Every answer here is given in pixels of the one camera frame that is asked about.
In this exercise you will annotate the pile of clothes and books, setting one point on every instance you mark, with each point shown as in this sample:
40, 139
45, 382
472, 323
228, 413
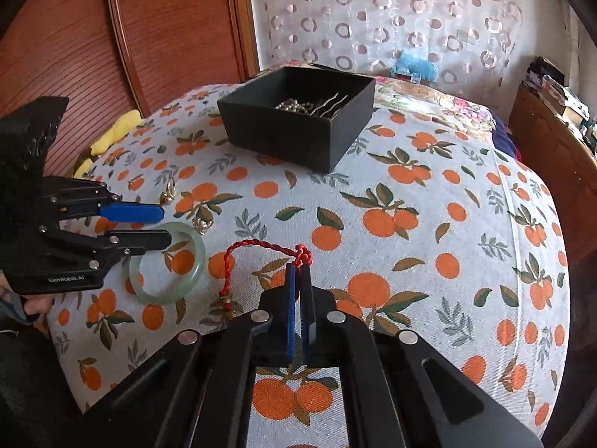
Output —
559, 88

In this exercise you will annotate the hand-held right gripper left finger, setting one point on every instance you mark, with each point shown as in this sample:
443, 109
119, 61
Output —
291, 312

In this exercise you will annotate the wooden slatted wardrobe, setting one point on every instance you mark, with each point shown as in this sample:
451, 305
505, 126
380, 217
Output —
140, 32

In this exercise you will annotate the yellow plush toy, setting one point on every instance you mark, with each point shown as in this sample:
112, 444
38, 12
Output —
114, 133

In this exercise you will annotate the dark blue blanket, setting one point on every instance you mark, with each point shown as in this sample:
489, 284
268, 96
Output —
503, 140

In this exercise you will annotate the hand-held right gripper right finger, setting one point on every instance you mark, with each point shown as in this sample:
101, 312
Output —
308, 312

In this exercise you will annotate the wooden side cabinet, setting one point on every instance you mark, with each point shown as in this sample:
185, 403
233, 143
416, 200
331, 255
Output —
550, 158

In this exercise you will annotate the circle print sheer curtain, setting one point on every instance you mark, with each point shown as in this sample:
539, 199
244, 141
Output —
373, 14

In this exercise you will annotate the small gold earring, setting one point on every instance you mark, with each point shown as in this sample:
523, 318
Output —
168, 193

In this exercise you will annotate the pale green jade bangle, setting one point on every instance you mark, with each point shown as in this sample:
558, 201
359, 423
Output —
196, 254

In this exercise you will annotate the person's left hand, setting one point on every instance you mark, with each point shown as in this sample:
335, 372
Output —
31, 307

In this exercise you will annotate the silver hairpin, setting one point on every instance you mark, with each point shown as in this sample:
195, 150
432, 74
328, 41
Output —
329, 105

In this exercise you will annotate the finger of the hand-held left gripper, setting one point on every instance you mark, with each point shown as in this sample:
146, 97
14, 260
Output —
135, 212
144, 240

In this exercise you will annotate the orange fruit print cloth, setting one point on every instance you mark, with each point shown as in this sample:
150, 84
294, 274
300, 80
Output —
396, 224

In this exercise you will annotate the blue plastic bag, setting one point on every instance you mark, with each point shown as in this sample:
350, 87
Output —
415, 67

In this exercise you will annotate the small silver earring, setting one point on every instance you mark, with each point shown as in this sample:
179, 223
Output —
203, 227

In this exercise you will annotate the black box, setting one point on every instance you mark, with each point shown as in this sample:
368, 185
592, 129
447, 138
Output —
275, 135

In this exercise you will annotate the floral blanket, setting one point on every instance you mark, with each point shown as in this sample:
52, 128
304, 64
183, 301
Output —
419, 98

